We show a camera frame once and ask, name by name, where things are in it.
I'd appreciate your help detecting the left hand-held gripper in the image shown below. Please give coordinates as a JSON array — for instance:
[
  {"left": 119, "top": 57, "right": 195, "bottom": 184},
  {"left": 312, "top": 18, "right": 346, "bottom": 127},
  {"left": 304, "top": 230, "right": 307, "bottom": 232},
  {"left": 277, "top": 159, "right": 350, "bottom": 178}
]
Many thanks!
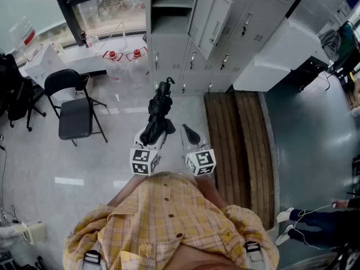
[{"left": 129, "top": 128, "right": 169, "bottom": 176}]

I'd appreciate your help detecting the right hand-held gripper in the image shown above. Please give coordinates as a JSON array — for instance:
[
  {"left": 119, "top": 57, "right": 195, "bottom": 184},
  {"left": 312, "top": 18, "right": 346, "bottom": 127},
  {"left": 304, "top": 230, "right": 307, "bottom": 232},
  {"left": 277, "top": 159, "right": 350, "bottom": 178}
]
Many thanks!
[{"left": 180, "top": 124, "right": 217, "bottom": 177}]

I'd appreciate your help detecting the black umbrella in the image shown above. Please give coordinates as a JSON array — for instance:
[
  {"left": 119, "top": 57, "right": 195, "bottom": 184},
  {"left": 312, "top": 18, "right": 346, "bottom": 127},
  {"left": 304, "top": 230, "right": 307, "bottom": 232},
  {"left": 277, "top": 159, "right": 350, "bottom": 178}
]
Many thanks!
[{"left": 139, "top": 76, "right": 177, "bottom": 147}]

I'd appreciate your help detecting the grey metal locker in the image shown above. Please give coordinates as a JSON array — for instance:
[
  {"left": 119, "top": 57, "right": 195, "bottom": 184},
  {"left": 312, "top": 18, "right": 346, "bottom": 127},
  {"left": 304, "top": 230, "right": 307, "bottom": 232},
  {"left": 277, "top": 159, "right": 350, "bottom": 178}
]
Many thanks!
[{"left": 145, "top": 0, "right": 314, "bottom": 97}]

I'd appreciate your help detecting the person's left forearm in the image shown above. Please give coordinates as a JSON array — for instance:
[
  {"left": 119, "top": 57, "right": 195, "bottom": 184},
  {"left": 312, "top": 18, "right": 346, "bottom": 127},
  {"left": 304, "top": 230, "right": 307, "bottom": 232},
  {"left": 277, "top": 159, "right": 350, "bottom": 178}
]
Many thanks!
[{"left": 106, "top": 174, "right": 147, "bottom": 208}]

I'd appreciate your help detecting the person's right forearm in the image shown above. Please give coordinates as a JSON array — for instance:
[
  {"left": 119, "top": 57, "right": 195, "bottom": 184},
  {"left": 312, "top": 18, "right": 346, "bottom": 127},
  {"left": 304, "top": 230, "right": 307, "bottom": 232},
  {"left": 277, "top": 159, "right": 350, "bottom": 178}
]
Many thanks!
[{"left": 195, "top": 174, "right": 230, "bottom": 209}]

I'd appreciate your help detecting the grey open locker door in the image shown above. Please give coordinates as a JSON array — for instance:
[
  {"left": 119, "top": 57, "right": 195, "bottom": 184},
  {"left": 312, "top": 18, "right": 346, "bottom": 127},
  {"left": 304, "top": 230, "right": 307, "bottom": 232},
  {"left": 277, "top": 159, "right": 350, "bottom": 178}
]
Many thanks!
[{"left": 187, "top": 0, "right": 233, "bottom": 60}]

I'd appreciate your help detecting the brown wooden slatted bench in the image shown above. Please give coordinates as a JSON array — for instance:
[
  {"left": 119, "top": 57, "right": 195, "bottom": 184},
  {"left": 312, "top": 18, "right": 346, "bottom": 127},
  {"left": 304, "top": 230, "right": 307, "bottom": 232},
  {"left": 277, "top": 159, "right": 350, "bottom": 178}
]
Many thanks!
[{"left": 204, "top": 91, "right": 275, "bottom": 230}]

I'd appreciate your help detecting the clear red-capped water bottle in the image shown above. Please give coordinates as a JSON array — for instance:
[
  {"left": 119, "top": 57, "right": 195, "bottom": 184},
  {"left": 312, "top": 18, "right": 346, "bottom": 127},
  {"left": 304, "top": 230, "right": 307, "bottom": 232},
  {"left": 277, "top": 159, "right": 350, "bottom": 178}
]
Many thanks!
[
  {"left": 102, "top": 50, "right": 124, "bottom": 81},
  {"left": 125, "top": 47, "right": 150, "bottom": 88}
]

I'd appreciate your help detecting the black folding chair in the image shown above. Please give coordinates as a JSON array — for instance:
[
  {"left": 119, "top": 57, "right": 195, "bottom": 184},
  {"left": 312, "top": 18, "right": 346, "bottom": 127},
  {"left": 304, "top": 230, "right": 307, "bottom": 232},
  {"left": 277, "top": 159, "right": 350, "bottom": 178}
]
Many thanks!
[{"left": 44, "top": 69, "right": 109, "bottom": 147}]

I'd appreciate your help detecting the yellow plaid shirt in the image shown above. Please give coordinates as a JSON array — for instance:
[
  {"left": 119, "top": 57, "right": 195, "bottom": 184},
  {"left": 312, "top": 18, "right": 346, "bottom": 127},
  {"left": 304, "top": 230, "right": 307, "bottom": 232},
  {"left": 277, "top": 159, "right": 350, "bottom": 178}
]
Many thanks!
[{"left": 63, "top": 172, "right": 280, "bottom": 270}]

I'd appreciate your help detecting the white trash bin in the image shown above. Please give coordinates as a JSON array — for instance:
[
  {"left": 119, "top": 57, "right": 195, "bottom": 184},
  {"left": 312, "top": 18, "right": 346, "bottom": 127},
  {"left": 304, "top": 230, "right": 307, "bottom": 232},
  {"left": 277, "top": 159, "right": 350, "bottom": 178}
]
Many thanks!
[{"left": 80, "top": 73, "right": 95, "bottom": 95}]

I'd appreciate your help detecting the clear acrylic stand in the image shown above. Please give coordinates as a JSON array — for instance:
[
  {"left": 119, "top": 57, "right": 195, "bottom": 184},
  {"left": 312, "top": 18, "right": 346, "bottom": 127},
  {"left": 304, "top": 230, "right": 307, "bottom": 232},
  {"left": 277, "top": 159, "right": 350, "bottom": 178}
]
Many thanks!
[{"left": 118, "top": 18, "right": 129, "bottom": 52}]

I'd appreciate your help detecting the small clear bottle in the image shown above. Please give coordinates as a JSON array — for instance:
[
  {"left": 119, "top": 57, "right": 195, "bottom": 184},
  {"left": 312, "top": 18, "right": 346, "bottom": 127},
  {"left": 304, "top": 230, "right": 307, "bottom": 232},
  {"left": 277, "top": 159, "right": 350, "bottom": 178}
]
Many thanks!
[{"left": 85, "top": 34, "right": 100, "bottom": 48}]

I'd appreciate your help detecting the white cabinet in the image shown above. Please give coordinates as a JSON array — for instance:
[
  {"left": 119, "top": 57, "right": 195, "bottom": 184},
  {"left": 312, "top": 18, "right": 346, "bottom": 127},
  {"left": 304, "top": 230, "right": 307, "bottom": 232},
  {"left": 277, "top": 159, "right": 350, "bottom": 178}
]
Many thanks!
[{"left": 232, "top": 18, "right": 330, "bottom": 92}]

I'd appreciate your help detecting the white cardboard box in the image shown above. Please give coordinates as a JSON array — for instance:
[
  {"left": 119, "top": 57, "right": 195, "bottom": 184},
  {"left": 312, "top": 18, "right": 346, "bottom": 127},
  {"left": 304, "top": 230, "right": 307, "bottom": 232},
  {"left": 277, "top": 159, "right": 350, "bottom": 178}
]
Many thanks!
[{"left": 24, "top": 43, "right": 68, "bottom": 88}]

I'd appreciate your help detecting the black office chair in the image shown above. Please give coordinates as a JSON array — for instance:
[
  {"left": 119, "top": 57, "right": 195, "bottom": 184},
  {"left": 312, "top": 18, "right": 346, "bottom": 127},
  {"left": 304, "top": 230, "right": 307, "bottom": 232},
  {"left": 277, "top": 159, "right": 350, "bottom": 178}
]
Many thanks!
[{"left": 0, "top": 53, "right": 47, "bottom": 132}]

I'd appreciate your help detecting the beige plastic box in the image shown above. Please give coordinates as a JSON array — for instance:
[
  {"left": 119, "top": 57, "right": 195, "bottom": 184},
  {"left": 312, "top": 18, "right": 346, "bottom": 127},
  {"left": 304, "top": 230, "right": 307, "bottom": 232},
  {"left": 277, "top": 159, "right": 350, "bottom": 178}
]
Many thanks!
[{"left": 21, "top": 220, "right": 47, "bottom": 246}]

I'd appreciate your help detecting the clear red-labelled plastic container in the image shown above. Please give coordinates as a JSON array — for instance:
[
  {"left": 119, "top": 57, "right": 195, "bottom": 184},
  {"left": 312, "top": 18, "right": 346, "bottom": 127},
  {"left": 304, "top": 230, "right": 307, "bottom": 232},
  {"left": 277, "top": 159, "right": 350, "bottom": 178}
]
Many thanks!
[{"left": 8, "top": 15, "right": 37, "bottom": 50}]

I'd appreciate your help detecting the dark green jacket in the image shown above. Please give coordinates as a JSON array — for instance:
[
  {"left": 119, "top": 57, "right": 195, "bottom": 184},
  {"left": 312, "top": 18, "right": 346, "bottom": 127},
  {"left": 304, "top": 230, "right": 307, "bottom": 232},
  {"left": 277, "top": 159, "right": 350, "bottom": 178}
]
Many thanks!
[{"left": 337, "top": 21, "right": 360, "bottom": 67}]

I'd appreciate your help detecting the grey left backpack strap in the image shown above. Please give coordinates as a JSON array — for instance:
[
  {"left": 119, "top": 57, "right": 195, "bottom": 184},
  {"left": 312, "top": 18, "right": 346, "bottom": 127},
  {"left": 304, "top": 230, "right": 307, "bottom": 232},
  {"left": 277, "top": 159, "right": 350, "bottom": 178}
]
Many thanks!
[{"left": 83, "top": 250, "right": 104, "bottom": 270}]

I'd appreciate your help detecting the grey backpack strap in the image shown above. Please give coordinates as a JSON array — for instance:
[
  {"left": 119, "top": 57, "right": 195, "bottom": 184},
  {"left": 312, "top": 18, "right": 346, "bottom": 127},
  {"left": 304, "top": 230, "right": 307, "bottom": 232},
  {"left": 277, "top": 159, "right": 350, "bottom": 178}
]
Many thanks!
[
  {"left": 244, "top": 240, "right": 267, "bottom": 270},
  {"left": 83, "top": 250, "right": 104, "bottom": 270}
]

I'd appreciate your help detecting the grey right backpack strap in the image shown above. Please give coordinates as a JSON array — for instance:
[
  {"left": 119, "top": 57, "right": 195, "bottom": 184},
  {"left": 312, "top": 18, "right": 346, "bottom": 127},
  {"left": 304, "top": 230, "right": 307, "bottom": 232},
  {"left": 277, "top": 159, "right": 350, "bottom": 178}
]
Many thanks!
[{"left": 244, "top": 240, "right": 267, "bottom": 270}]

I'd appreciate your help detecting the thin white cable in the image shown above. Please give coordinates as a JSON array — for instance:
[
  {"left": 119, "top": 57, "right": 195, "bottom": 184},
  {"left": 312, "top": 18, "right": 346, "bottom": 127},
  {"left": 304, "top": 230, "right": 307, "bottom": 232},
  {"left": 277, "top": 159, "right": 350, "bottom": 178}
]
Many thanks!
[{"left": 294, "top": 204, "right": 334, "bottom": 250}]

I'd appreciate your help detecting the black window frame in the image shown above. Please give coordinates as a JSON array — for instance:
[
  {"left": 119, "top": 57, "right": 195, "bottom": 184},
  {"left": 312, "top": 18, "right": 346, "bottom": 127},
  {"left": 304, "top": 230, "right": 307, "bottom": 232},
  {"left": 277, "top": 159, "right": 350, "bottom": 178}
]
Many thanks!
[{"left": 50, "top": 0, "right": 146, "bottom": 46}]

